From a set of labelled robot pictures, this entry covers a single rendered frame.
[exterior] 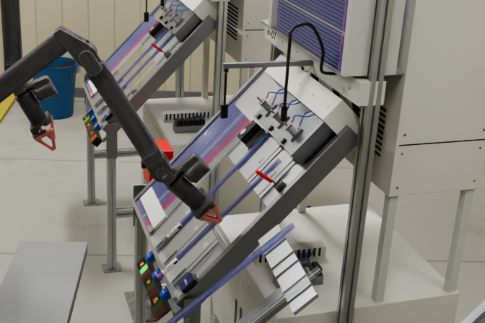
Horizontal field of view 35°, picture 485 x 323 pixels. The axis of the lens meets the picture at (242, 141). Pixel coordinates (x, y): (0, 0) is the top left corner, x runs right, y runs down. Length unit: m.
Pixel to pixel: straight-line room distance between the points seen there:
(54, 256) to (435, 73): 1.42
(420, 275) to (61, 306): 1.20
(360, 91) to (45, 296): 1.18
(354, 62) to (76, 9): 4.19
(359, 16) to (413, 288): 1.00
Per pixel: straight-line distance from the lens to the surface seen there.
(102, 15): 6.08
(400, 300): 2.57
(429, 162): 2.36
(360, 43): 2.10
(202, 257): 2.31
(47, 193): 4.61
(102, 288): 3.68
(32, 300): 2.52
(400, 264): 2.77
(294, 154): 2.19
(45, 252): 2.77
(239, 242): 2.20
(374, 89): 2.13
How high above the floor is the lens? 1.96
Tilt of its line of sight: 21 degrees down
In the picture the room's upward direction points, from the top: 3 degrees clockwise
